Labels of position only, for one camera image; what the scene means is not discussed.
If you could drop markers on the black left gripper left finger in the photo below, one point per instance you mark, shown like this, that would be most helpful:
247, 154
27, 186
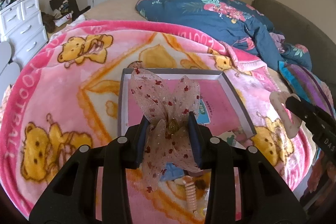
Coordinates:
136, 141

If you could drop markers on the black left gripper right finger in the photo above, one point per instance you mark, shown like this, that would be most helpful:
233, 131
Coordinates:
199, 137

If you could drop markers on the sheer pink bow hair accessory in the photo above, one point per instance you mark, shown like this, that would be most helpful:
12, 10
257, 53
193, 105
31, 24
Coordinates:
167, 136

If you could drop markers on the grey shallow box with pink lining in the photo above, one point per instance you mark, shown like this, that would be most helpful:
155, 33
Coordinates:
221, 109

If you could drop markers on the striped purple blue towel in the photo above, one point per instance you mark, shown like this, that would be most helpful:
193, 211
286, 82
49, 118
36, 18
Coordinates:
307, 86

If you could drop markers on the pink bear print blanket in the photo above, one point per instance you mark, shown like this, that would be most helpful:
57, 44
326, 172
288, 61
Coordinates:
67, 95

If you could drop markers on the grey upholstered headboard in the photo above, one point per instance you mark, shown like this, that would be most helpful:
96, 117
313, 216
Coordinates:
299, 30

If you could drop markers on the blue floral duvet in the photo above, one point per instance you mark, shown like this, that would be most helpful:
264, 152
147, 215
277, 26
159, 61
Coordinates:
229, 21

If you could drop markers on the beige bed sheet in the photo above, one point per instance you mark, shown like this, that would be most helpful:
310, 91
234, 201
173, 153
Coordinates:
114, 10

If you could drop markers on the white curved side table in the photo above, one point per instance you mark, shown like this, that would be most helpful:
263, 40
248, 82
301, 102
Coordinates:
9, 70

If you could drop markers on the black bag on floor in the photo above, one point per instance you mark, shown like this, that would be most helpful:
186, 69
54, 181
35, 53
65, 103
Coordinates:
68, 6

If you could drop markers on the white drawer dresser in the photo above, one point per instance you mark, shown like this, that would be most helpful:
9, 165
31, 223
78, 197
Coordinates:
22, 27

